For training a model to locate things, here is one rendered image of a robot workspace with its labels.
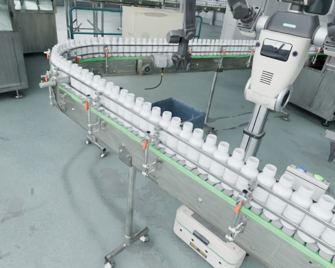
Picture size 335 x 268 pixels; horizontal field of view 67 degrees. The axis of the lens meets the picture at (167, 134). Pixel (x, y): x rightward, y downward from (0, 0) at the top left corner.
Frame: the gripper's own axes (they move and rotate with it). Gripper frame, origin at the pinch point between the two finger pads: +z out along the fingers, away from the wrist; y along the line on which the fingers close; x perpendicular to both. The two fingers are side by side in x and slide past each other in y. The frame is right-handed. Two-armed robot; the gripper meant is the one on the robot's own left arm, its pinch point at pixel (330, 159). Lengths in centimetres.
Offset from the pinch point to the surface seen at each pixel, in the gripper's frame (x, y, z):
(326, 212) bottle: -17.2, 6.2, 12.8
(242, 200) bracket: -24.4, -14.5, 20.9
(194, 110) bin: 43, -84, 10
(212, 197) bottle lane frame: -14.5, -27.4, 29.9
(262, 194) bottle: -15.5, -11.5, 18.5
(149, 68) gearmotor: 78, -170, -5
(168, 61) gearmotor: 93, -163, -17
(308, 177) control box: -2.8, -3.0, 8.5
